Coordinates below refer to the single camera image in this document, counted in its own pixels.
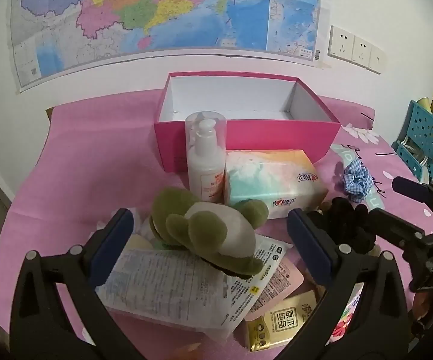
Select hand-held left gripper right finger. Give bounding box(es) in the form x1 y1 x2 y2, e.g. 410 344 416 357
276 208 414 360

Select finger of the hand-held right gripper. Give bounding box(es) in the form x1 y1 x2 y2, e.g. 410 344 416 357
391 176 433 211
368 208 427 249

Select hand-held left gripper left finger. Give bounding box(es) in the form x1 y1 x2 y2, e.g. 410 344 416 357
10 208 142 360

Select black gloves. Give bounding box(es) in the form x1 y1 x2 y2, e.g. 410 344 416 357
321 197 380 256

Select pink printed packet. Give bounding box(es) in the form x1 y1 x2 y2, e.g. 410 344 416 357
244 257 305 316

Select blue checked scrunchie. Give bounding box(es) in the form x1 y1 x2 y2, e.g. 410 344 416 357
338 158 374 197

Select green plush toy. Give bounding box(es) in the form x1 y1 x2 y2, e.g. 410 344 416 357
150 188 270 280

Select pink cardboard box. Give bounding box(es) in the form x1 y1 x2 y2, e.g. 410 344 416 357
154 72 342 173

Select white printed wipes packet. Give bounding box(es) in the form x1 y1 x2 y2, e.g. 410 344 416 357
229 233 296 331

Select blue plastic rack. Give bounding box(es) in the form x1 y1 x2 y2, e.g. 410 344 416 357
392 100 433 173

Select pastel tissue pack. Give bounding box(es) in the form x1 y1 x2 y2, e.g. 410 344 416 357
223 149 329 220

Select clear printed plastic packet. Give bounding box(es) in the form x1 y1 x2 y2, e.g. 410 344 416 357
97 248 234 343

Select gold printed packet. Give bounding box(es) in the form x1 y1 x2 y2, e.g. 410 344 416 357
244 292 327 353

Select pink floral blanket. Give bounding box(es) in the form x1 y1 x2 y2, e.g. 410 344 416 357
0 90 433 360

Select white pump lotion bottle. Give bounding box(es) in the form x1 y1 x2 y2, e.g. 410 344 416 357
185 111 228 204

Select colourful wall map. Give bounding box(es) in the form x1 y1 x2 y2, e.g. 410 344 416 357
10 0 321 92

